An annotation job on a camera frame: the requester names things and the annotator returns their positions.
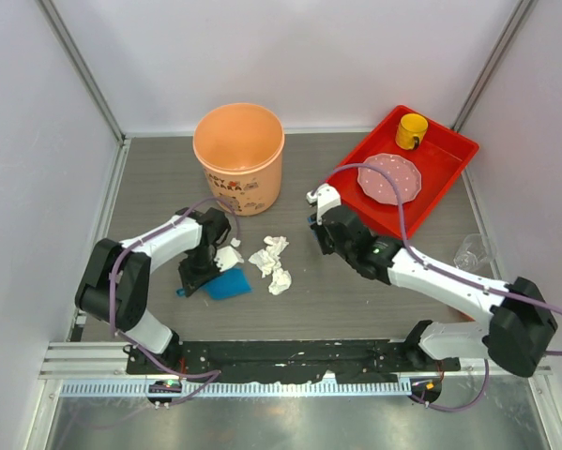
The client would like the paper scrap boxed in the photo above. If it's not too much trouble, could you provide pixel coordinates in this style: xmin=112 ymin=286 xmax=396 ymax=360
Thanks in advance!
xmin=268 ymin=268 xmax=292 ymax=295
xmin=264 ymin=236 xmax=289 ymax=257

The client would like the aluminium frame rail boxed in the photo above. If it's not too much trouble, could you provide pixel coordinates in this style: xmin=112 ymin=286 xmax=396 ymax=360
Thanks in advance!
xmin=38 ymin=337 xmax=554 ymax=399

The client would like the red plastic tray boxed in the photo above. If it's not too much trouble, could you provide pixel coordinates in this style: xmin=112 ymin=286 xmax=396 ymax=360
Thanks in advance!
xmin=327 ymin=105 xmax=478 ymax=237

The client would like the purple cable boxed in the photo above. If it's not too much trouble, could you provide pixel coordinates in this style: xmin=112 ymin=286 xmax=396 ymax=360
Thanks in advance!
xmin=308 ymin=162 xmax=562 ymax=413
xmin=107 ymin=196 xmax=242 ymax=405

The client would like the clear plastic cup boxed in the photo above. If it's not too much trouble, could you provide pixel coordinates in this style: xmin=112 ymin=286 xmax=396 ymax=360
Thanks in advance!
xmin=453 ymin=233 xmax=495 ymax=272

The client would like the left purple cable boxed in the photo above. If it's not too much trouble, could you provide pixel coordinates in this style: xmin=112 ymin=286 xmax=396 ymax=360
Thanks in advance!
xmin=107 ymin=196 xmax=242 ymax=405

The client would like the pink dotted plate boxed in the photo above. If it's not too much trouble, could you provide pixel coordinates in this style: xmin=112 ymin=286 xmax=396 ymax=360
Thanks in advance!
xmin=357 ymin=153 xmax=422 ymax=205

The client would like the blue hand brush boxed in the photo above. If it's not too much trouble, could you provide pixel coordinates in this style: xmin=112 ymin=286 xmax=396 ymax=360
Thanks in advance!
xmin=308 ymin=214 xmax=320 ymax=242

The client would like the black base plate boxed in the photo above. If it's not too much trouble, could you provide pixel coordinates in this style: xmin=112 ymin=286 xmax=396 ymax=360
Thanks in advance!
xmin=124 ymin=339 xmax=461 ymax=384

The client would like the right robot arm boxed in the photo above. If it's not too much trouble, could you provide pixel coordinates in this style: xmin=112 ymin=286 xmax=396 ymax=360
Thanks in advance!
xmin=308 ymin=205 xmax=557 ymax=378

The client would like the orange plastic bucket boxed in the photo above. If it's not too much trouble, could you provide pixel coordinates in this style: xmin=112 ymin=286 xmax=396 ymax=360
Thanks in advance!
xmin=192 ymin=103 xmax=285 ymax=216

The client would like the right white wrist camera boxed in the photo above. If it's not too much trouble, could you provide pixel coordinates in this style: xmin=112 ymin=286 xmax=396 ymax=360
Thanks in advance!
xmin=306 ymin=183 xmax=342 ymax=225

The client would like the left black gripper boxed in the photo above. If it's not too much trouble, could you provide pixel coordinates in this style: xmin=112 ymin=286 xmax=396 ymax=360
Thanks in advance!
xmin=178 ymin=246 xmax=224 ymax=295

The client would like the yellow mug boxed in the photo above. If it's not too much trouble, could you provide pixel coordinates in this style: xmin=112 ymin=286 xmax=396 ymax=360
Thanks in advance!
xmin=395 ymin=112 xmax=429 ymax=150

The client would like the blue dustpan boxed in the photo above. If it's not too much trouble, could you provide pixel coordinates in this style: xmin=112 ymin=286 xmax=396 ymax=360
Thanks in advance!
xmin=176 ymin=267 xmax=251 ymax=300

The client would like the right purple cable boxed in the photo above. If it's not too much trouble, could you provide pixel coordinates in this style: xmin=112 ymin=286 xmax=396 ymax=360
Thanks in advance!
xmin=308 ymin=162 xmax=562 ymax=413

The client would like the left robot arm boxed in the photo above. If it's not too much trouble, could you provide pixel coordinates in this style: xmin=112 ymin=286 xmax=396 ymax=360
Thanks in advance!
xmin=75 ymin=208 xmax=231 ymax=374

